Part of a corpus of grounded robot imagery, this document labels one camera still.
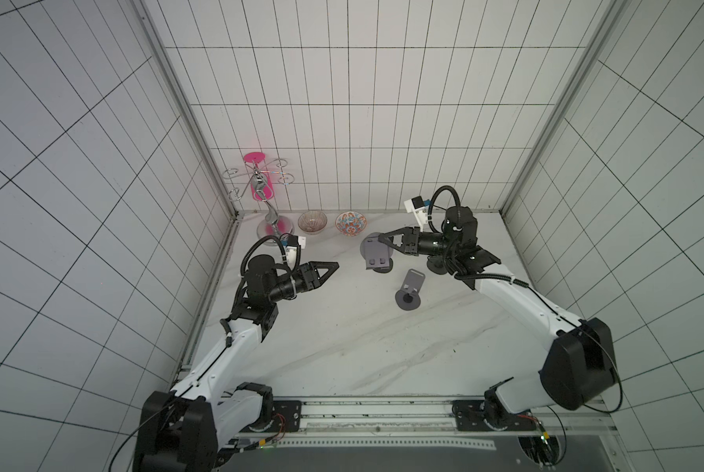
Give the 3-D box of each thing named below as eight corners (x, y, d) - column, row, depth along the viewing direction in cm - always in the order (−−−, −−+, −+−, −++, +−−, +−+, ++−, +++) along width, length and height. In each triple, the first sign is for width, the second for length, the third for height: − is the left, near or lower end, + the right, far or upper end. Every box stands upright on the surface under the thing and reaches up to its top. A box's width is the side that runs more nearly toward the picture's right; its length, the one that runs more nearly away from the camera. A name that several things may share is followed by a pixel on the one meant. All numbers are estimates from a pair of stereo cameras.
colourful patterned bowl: (335, 236, 113) (335, 229, 110) (336, 218, 120) (336, 211, 117) (367, 236, 113) (367, 229, 110) (366, 218, 120) (366, 211, 117)
